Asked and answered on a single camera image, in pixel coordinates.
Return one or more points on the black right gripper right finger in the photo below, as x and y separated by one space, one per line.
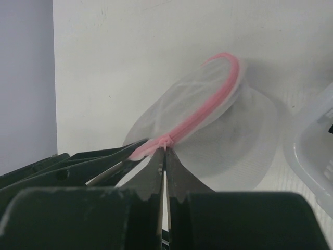
200 218

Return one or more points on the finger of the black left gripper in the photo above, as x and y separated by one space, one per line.
111 176
75 170

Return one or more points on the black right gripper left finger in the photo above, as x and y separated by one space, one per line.
125 216

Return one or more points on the white mesh laundry bag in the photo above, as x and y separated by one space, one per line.
223 131

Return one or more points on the white plastic basket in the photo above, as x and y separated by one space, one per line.
308 147

